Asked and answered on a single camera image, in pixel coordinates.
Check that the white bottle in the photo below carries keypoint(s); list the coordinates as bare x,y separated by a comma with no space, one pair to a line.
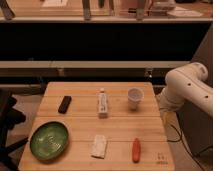
102,104

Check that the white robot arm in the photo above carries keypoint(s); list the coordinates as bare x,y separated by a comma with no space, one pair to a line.
187,83

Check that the white paper cup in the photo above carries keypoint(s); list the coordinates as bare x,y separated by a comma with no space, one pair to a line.
135,96

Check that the black rectangular block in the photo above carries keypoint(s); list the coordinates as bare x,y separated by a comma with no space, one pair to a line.
64,104

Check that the orange carrot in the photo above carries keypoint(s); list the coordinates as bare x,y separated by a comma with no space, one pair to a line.
136,150

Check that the green round bowl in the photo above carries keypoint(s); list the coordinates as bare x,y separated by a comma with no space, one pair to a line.
49,141

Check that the black office chair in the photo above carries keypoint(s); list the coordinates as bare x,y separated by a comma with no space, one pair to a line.
9,117

